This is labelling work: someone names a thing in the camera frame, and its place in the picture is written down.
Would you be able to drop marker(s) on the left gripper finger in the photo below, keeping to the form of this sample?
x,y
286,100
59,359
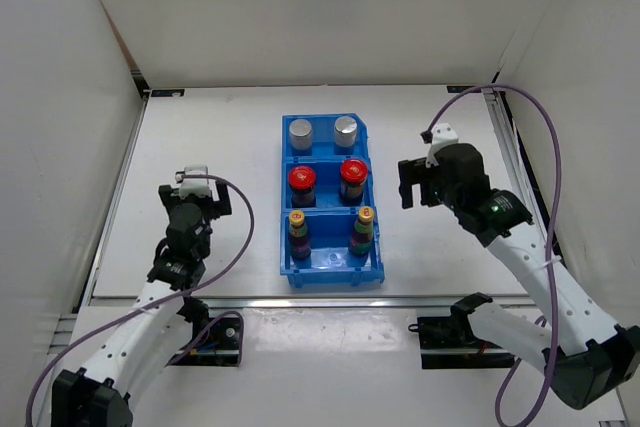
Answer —
x,y
222,206
169,196

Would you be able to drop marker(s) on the silver-capped shaker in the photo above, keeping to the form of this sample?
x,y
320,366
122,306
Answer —
x,y
345,132
301,135

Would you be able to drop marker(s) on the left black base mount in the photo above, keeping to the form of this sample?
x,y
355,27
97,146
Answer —
x,y
217,340

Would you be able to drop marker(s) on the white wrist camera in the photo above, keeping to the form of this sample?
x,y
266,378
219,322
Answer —
x,y
193,181
438,137

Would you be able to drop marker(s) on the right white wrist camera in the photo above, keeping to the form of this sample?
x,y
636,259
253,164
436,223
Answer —
x,y
438,137

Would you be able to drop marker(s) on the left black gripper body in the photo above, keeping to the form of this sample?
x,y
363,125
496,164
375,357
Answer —
x,y
205,202

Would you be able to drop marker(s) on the left black table label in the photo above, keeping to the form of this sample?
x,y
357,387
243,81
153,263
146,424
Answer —
x,y
167,93

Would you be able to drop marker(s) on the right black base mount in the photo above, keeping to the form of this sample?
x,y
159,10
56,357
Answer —
x,y
442,349

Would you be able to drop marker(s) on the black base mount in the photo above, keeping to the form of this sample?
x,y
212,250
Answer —
x,y
217,340
442,349

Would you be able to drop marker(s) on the blue three-compartment plastic bin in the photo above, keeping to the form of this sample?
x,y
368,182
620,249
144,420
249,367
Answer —
x,y
329,221

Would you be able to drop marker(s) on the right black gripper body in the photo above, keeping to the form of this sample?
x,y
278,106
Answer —
x,y
432,189

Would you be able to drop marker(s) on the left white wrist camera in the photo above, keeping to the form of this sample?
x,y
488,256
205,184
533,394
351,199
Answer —
x,y
193,181

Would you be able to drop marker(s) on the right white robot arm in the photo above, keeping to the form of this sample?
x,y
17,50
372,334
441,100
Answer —
x,y
589,351

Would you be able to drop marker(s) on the yellow-cap sauce bottle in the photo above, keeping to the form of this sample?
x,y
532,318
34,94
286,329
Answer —
x,y
299,237
362,231

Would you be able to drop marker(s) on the right black table label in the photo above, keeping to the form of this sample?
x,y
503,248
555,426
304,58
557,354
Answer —
x,y
461,89

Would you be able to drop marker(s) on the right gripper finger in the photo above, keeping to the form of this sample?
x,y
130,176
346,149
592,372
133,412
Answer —
x,y
406,191
413,172

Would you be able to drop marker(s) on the red-lid sauce jar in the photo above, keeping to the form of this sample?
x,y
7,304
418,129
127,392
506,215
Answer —
x,y
302,181
353,177

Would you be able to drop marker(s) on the black table label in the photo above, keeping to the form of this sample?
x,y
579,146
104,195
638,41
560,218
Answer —
x,y
461,89
167,93

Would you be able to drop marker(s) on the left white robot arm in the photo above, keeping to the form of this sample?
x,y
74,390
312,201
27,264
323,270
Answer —
x,y
165,322

